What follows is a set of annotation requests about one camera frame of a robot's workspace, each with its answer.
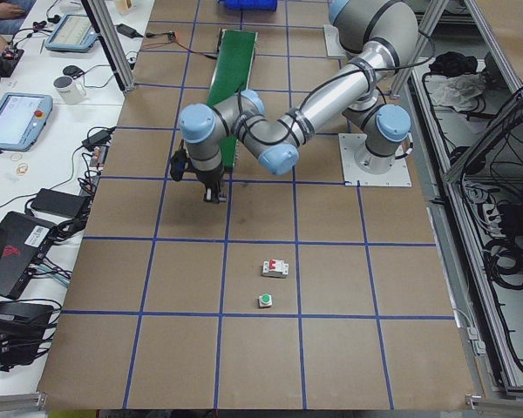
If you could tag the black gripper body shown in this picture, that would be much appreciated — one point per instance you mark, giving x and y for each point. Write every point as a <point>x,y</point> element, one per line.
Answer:
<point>211,185</point>

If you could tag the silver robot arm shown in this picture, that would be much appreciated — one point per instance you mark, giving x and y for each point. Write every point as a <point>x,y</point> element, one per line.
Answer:
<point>381,35</point>

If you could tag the white red circuit breaker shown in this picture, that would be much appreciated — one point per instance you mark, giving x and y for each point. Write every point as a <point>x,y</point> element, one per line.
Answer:
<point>275,268</point>

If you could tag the green push button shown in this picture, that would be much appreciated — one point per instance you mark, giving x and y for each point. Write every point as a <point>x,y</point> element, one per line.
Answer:
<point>265,300</point>

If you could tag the green conveyor belt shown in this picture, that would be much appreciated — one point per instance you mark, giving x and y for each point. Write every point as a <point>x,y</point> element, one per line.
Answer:
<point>236,52</point>

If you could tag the black power adapter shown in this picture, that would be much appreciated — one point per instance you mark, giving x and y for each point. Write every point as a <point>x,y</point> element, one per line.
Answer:
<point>60,203</point>

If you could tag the white mug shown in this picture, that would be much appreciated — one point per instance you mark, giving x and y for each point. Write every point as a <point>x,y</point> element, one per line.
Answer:
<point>70,90</point>

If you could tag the blue plastic bin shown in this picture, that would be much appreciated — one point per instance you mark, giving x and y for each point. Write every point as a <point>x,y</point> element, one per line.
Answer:
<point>270,5</point>

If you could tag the black laptop red logo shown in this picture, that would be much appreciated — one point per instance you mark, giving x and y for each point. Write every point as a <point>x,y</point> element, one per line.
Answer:
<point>24,241</point>

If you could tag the blue teach pendant near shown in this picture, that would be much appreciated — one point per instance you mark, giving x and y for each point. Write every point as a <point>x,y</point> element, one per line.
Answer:
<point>22,118</point>

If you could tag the blue teach pendant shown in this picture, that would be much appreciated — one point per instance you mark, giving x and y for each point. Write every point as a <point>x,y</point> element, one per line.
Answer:
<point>22,118</point>
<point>74,33</point>

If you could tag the blue teach pendant far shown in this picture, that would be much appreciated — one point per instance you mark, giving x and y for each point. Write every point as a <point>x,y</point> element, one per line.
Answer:
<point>74,33</point>

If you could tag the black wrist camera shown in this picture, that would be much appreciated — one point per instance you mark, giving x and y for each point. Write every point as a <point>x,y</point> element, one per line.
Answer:
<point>178,165</point>

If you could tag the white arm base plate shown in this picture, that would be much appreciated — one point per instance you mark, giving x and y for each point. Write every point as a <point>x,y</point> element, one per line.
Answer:
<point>334,50</point>
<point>362,168</point>

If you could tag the aluminium frame post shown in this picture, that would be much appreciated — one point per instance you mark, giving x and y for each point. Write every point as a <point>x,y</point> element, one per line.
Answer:
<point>108,37</point>

